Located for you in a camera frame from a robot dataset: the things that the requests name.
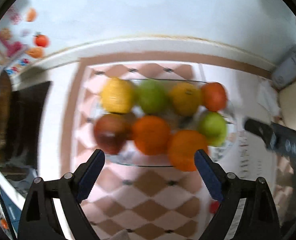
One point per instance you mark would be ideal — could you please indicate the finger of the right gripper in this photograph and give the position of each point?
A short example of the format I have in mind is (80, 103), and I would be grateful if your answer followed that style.
(265, 131)

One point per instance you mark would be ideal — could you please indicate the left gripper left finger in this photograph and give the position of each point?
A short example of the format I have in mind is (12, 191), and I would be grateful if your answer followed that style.
(74, 188)

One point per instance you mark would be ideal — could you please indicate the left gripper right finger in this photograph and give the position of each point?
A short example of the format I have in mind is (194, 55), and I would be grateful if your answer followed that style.
(222, 188)

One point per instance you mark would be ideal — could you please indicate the red cherry tomato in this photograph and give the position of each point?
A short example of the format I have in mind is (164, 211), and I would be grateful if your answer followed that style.
(214, 207)

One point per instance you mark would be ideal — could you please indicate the green apple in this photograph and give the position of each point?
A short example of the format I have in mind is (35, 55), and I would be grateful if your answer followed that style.
(213, 126)
(152, 97)

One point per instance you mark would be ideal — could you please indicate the brownish orange fruit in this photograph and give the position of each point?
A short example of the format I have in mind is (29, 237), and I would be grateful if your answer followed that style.
(214, 96)

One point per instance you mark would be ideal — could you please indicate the bright orange front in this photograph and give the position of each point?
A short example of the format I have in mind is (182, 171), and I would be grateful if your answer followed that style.
(182, 148)

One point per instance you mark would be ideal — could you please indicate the bright orange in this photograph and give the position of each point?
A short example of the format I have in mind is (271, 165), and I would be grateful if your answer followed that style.
(151, 135)
(182, 148)

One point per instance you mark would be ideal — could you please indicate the dark red apple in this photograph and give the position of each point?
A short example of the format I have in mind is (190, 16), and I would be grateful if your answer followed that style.
(111, 131)

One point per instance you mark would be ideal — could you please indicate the yellow lemon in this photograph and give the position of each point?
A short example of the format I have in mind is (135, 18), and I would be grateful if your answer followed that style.
(118, 96)
(185, 98)

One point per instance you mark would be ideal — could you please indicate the white crumpled tissue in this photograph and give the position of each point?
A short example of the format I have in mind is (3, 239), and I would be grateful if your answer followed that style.
(267, 97)

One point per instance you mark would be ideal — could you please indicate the grey spray can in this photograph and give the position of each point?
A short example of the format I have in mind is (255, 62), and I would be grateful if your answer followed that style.
(285, 72)

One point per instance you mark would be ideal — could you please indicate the black frying pan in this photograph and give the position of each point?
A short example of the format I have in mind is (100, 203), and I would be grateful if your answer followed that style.
(0, 119)

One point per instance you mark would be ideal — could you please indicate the colourful wall sticker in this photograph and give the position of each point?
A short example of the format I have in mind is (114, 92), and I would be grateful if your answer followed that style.
(20, 44)

